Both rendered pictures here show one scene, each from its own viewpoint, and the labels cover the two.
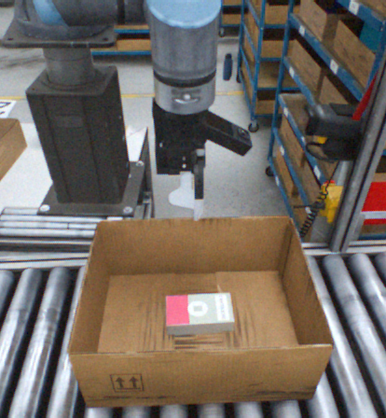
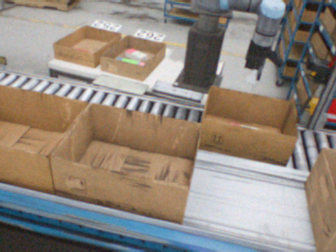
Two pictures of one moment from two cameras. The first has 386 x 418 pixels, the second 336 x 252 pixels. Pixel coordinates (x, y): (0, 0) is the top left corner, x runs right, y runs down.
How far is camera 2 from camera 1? 0.83 m
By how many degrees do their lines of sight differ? 10
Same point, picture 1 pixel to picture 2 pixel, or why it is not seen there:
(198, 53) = (272, 26)
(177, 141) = (255, 56)
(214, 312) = not seen: hidden behind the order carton
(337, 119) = (321, 65)
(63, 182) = (189, 73)
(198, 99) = (268, 41)
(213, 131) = (270, 54)
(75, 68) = (212, 24)
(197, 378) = (243, 142)
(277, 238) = (283, 111)
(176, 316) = not seen: hidden behind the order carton
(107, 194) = (206, 83)
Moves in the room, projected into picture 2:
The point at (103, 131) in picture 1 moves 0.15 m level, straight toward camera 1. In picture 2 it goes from (215, 52) to (218, 65)
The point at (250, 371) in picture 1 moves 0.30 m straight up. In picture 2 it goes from (264, 144) to (287, 79)
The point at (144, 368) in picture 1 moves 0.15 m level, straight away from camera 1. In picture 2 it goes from (226, 131) to (222, 112)
